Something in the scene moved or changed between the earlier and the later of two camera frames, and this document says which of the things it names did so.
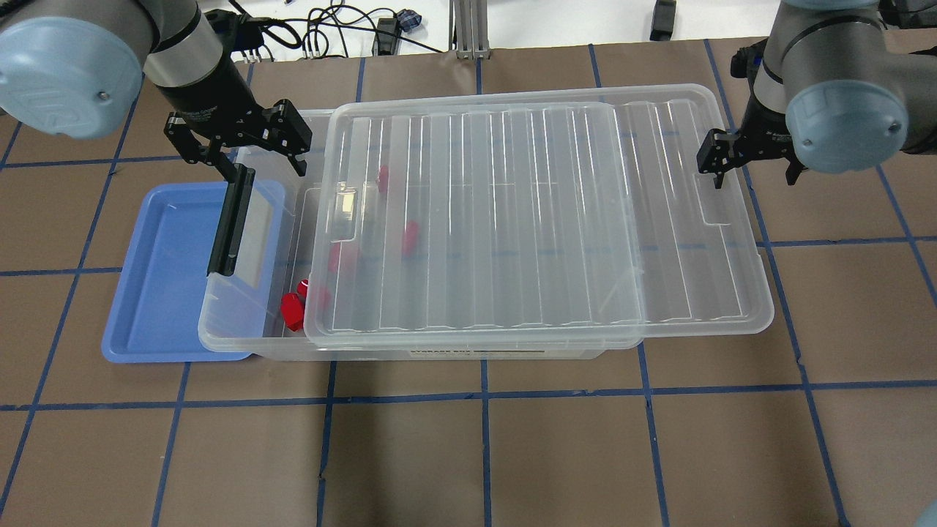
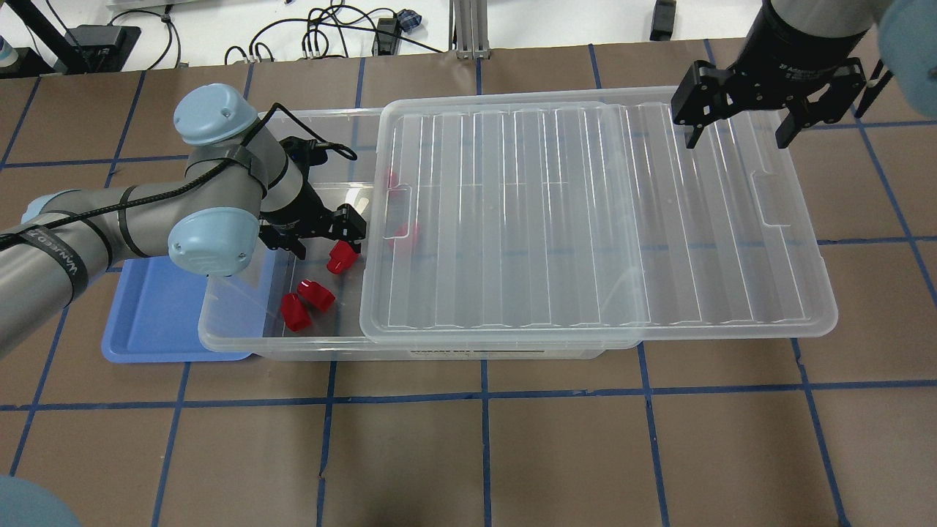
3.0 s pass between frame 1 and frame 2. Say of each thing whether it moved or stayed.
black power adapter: stayed
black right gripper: moved
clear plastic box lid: moved
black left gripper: moved
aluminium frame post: stayed
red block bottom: stayed
